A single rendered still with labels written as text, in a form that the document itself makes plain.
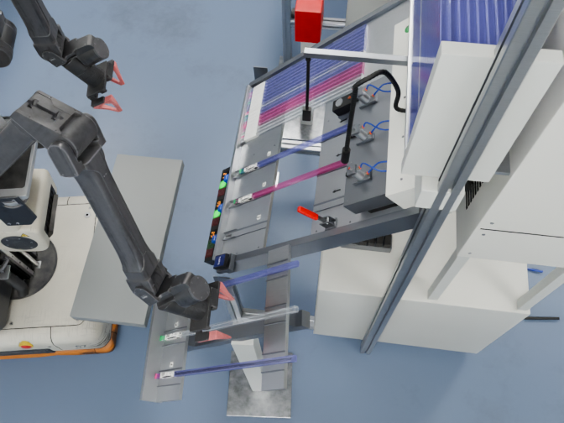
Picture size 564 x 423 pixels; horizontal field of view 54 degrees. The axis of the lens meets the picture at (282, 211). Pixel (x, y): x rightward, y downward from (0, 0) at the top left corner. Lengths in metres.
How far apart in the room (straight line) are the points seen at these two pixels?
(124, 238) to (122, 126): 1.78
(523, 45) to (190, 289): 0.80
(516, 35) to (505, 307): 1.22
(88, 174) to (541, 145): 0.79
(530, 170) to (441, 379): 1.43
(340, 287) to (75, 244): 1.10
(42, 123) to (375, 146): 0.72
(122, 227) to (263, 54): 2.06
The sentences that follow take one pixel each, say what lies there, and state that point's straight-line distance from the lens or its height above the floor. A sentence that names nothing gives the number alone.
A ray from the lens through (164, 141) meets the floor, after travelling 2.82.
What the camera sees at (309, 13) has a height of 0.78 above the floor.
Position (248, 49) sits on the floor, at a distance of 3.12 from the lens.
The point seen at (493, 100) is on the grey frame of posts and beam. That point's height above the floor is 1.65.
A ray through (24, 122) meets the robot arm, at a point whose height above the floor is 1.50.
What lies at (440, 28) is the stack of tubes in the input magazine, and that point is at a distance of 0.91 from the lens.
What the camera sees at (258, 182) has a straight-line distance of 1.70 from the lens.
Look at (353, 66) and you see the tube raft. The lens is 1.63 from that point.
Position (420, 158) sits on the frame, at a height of 1.45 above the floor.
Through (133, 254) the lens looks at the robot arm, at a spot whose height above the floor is 1.22.
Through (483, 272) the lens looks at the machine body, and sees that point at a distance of 1.87.
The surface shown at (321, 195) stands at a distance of 1.47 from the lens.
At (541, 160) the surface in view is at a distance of 1.06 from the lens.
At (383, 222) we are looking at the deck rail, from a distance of 1.28.
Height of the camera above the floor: 2.29
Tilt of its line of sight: 64 degrees down
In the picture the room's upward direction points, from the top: 3 degrees counter-clockwise
